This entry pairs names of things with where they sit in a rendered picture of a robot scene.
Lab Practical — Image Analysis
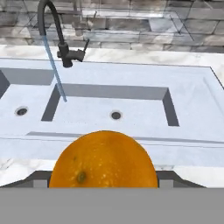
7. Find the black sink faucet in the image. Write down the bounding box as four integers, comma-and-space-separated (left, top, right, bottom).
37, 0, 90, 68

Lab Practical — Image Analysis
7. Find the blue water stream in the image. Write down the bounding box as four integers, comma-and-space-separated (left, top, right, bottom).
42, 34, 68, 103

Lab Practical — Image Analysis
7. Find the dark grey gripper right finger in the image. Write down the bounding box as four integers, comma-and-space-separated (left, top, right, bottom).
156, 170, 206, 189

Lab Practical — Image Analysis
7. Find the orange fruit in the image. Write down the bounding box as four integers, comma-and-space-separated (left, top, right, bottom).
48, 129, 159, 189

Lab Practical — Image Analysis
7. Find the white double basin sink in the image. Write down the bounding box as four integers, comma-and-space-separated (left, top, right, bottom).
0, 57, 224, 168

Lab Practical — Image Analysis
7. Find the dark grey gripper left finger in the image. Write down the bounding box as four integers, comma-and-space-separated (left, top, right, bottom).
1, 170, 53, 189

